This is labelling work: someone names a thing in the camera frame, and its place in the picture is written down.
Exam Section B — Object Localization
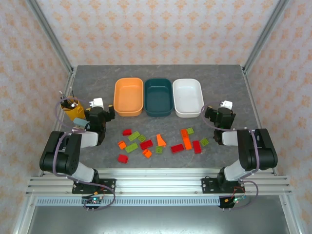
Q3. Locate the aluminium table side rail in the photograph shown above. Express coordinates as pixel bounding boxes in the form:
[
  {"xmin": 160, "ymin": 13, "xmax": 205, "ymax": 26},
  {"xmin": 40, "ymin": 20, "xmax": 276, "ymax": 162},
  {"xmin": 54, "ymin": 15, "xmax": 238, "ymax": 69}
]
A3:
[
  {"xmin": 38, "ymin": 65, "xmax": 78, "ymax": 176},
  {"xmin": 240, "ymin": 65, "xmax": 278, "ymax": 175}
]

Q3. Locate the small circuit board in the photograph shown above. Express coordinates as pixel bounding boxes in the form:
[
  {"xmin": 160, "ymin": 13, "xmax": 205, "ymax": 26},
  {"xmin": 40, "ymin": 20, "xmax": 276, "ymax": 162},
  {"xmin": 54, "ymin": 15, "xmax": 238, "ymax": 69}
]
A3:
[
  {"xmin": 82, "ymin": 196, "xmax": 103, "ymax": 206},
  {"xmin": 225, "ymin": 196, "xmax": 247, "ymax": 206}
]

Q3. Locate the orange two-by-four lego brick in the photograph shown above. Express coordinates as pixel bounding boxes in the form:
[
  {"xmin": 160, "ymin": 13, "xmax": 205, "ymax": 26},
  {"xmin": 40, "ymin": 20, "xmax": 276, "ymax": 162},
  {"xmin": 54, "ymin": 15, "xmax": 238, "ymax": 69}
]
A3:
[{"xmin": 182, "ymin": 136, "xmax": 194, "ymax": 151}]

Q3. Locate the orange plastic container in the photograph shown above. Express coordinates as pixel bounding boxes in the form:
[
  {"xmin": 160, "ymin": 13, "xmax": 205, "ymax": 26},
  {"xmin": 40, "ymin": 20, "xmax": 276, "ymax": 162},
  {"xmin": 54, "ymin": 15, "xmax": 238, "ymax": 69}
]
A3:
[{"xmin": 113, "ymin": 77, "xmax": 144, "ymax": 117}]

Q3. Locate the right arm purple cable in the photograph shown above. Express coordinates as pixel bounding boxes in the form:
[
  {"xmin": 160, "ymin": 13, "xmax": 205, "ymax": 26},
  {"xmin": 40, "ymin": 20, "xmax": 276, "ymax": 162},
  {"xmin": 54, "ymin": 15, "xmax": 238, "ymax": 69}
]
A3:
[{"xmin": 200, "ymin": 101, "xmax": 259, "ymax": 211}]

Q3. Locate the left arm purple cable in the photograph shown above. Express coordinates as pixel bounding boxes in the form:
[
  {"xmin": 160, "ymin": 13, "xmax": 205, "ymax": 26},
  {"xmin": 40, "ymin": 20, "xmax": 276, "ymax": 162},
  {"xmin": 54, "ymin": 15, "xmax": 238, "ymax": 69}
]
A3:
[{"xmin": 53, "ymin": 99, "xmax": 117, "ymax": 212}]

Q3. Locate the green two-by-four lego plate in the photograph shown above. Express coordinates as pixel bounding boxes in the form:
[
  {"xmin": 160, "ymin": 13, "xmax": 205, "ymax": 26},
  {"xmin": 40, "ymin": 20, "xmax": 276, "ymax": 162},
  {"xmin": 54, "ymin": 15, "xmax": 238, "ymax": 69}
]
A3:
[{"xmin": 127, "ymin": 131, "xmax": 141, "ymax": 142}]

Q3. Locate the red two-by-four lego brick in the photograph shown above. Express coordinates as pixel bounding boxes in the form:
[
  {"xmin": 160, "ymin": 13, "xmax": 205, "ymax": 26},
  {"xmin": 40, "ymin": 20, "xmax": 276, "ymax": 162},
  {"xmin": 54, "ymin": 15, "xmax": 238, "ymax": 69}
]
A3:
[
  {"xmin": 170, "ymin": 143, "xmax": 185, "ymax": 154},
  {"xmin": 192, "ymin": 140, "xmax": 203, "ymax": 155},
  {"xmin": 139, "ymin": 139, "xmax": 154, "ymax": 150}
]

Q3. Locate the white plastic container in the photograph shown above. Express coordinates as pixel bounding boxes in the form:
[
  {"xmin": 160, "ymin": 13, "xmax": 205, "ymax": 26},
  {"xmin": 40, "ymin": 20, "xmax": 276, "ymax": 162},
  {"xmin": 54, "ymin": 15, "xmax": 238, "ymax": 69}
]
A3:
[{"xmin": 172, "ymin": 78, "xmax": 205, "ymax": 118}]

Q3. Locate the green two-by-four lego brick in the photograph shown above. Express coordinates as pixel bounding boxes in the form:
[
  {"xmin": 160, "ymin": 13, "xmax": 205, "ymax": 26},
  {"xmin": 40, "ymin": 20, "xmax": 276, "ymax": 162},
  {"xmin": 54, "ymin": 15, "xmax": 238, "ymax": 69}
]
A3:
[{"xmin": 124, "ymin": 143, "xmax": 139, "ymax": 154}]

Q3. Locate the aluminium frame leg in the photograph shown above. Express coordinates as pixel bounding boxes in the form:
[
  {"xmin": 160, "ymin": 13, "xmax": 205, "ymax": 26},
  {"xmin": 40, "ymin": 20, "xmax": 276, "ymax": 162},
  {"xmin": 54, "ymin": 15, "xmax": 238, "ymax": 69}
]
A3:
[
  {"xmin": 277, "ymin": 195, "xmax": 303, "ymax": 234},
  {"xmin": 12, "ymin": 195, "xmax": 38, "ymax": 234}
]

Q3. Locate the grey slotted cable duct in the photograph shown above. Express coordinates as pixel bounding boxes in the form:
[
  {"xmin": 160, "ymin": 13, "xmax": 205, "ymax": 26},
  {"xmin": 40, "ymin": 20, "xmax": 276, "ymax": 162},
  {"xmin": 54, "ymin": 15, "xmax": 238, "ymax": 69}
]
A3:
[{"xmin": 36, "ymin": 197, "xmax": 220, "ymax": 207}]

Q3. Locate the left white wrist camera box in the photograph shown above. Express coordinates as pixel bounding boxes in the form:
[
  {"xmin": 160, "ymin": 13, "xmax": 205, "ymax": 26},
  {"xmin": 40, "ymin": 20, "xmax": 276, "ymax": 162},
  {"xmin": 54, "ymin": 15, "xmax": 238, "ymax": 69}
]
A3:
[{"xmin": 88, "ymin": 97, "xmax": 104, "ymax": 109}]

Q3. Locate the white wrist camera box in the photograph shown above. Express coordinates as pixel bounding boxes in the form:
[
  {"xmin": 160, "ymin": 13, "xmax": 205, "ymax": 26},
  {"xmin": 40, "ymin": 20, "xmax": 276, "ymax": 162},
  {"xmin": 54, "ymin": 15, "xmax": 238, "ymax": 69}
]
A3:
[
  {"xmin": 219, "ymin": 100, "xmax": 234, "ymax": 110},
  {"xmin": 88, "ymin": 97, "xmax": 104, "ymax": 109}
]

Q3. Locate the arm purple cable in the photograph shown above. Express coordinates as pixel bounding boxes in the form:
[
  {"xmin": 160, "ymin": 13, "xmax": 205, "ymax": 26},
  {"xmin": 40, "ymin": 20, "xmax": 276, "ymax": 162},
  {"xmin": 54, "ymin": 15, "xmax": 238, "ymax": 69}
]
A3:
[
  {"xmin": 200, "ymin": 101, "xmax": 259, "ymax": 211},
  {"xmin": 53, "ymin": 99, "xmax": 117, "ymax": 212}
]

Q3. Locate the aluminium frame post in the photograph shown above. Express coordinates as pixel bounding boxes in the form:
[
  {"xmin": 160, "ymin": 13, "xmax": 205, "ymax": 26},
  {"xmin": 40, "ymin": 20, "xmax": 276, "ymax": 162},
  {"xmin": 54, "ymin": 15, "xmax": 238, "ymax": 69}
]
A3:
[
  {"xmin": 25, "ymin": 0, "xmax": 74, "ymax": 74},
  {"xmin": 243, "ymin": 0, "xmax": 291, "ymax": 73}
]

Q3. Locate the pale blue rectangular block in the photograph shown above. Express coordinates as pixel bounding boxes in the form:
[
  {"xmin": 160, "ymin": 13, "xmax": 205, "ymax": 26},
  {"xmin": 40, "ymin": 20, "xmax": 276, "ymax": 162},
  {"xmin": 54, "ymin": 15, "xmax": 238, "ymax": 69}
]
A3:
[{"xmin": 73, "ymin": 117, "xmax": 90, "ymax": 129}]

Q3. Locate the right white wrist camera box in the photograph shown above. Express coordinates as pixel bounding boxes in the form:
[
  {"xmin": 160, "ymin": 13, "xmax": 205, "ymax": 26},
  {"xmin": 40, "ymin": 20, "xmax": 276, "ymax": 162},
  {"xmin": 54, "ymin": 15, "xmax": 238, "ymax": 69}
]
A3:
[{"xmin": 219, "ymin": 100, "xmax": 234, "ymax": 110}]

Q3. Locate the dark teal plastic container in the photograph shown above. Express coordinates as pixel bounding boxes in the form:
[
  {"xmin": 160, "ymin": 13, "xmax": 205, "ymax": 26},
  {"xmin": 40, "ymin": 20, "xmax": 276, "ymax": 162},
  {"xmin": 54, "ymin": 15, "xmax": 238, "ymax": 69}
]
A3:
[{"xmin": 144, "ymin": 78, "xmax": 174, "ymax": 117}]

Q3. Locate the yellow cup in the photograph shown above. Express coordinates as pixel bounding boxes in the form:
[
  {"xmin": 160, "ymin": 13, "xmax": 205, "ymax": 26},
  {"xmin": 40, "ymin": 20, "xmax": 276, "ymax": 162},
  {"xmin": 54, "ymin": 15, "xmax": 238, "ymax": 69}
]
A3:
[{"xmin": 60, "ymin": 96, "xmax": 85, "ymax": 122}]

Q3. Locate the orange sloped lego piece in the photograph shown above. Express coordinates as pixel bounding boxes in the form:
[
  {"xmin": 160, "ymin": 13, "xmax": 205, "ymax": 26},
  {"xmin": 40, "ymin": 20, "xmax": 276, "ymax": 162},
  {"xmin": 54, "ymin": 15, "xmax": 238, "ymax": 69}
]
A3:
[{"xmin": 156, "ymin": 134, "xmax": 167, "ymax": 148}]

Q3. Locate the wide aluminium table rail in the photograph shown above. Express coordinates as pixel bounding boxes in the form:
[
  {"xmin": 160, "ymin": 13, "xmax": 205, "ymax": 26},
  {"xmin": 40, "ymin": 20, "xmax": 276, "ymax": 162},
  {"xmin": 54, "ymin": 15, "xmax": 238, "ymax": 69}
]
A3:
[{"xmin": 25, "ymin": 168, "xmax": 292, "ymax": 196}]

